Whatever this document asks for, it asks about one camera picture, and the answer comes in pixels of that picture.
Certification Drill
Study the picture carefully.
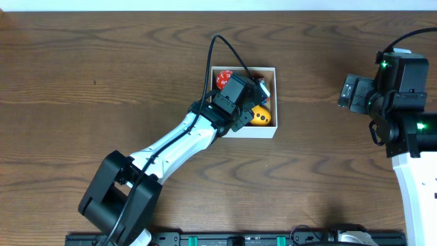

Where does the orange rubber duck toy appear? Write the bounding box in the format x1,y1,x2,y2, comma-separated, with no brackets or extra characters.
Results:
250,105,272,126

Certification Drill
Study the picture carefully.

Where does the red polyhedral die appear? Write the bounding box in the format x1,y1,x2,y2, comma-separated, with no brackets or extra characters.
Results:
216,70,233,90

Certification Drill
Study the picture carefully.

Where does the red grey toy truck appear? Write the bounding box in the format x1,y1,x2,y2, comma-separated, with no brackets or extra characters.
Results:
257,77,270,105

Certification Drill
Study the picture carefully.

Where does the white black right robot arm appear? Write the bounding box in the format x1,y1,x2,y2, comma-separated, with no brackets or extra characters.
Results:
338,49,436,245

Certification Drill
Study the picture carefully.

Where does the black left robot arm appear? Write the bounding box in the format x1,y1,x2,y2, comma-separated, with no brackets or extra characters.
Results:
79,74,270,245

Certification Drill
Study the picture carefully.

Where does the white cardboard box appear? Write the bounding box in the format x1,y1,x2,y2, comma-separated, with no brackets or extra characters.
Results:
210,66,278,139

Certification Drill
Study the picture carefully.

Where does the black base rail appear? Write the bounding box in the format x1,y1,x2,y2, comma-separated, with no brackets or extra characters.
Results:
64,223,409,246

